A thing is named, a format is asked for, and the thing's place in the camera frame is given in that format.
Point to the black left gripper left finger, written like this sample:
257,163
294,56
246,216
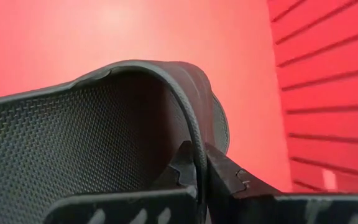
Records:
185,174

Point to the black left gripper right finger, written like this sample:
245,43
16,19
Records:
225,180

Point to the red plastic bin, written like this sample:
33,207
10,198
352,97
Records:
73,31

